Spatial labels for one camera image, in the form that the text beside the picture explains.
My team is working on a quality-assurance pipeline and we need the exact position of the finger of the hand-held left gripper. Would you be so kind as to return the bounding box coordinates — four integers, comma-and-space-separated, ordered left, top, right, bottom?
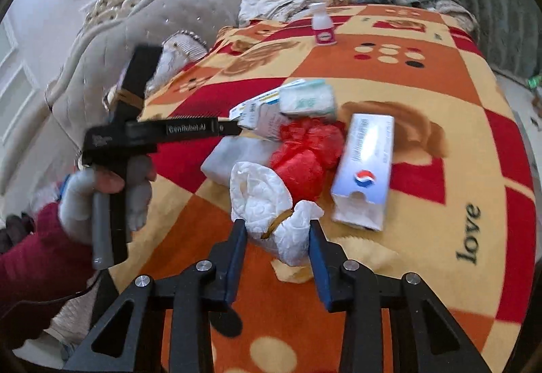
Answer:
218, 121, 245, 137

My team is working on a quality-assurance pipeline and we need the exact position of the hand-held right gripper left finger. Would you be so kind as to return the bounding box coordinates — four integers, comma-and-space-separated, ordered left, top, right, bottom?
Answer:
63, 219, 248, 373

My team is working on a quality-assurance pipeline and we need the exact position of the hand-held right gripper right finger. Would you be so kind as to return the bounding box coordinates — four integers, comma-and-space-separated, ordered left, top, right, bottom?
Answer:
308, 220, 492, 373

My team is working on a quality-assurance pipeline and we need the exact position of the yellow paper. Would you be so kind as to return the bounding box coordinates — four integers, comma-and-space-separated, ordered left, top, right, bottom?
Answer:
271, 256, 316, 284

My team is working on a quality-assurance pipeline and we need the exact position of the white blue yellow medicine box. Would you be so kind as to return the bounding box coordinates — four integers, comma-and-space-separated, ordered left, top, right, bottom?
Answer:
229, 79, 293, 142

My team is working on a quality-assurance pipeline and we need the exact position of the white tissue paper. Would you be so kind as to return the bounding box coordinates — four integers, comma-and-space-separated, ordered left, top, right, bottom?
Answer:
230, 161, 326, 268

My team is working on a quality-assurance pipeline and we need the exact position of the white blue carton box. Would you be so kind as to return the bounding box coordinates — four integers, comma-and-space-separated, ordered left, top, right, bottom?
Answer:
330, 112, 395, 232

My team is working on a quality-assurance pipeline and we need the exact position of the person's left forearm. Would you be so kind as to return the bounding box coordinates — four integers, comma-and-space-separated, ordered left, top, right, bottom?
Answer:
0, 204, 96, 350

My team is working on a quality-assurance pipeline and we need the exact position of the person's left hand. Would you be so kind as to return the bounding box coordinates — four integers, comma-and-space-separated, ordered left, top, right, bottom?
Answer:
57, 155, 157, 247

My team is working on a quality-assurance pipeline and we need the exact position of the white flat packet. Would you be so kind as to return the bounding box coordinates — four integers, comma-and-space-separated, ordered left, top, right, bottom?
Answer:
200, 138, 280, 188

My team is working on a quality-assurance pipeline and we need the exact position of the red plastic bag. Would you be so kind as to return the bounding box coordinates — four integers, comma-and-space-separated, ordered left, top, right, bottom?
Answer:
270, 119, 346, 202

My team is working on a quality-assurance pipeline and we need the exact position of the green white tissue pack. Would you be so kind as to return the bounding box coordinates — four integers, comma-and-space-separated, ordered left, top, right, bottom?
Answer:
280, 79, 338, 120

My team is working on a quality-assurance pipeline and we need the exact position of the white ruffled lace pillow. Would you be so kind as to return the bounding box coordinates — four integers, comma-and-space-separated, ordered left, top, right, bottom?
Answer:
144, 30, 209, 96

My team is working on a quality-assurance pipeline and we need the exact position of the crumpled white floral cloth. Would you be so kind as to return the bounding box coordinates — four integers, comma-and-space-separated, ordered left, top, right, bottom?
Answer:
238, 0, 316, 27

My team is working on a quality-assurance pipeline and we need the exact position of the white bottle with pink label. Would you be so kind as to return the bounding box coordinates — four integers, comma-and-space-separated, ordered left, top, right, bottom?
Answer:
308, 2, 338, 46

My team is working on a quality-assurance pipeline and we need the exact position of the red orange printed blanket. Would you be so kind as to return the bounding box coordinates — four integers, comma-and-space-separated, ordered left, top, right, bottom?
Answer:
108, 4, 538, 373

